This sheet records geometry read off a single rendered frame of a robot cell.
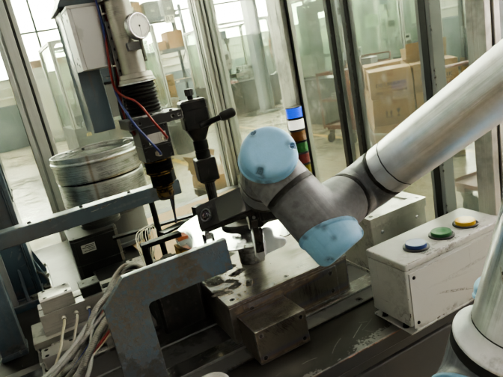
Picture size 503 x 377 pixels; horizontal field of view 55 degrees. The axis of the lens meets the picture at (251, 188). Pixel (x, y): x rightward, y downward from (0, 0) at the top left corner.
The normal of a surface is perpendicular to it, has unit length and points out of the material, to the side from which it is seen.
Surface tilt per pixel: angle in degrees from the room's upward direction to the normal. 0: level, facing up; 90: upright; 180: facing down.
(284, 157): 56
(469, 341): 38
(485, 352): 42
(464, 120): 104
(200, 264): 90
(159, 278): 90
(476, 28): 90
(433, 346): 90
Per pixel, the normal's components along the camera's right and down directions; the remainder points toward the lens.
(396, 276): -0.87, 0.29
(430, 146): -0.40, 0.59
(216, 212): -0.48, -0.20
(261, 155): 0.01, -0.33
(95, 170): 0.25, 0.22
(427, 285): 0.46, 0.16
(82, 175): -0.03, 0.28
